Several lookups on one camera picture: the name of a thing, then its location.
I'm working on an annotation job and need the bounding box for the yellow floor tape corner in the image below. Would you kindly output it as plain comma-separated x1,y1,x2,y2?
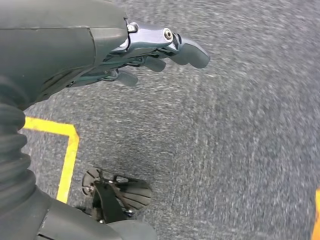
23,115,80,204

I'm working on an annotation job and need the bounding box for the grey robot body shell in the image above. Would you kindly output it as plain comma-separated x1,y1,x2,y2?
0,187,158,240

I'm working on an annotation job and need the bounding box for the yellow floor tape strip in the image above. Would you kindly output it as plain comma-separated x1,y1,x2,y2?
310,188,320,240

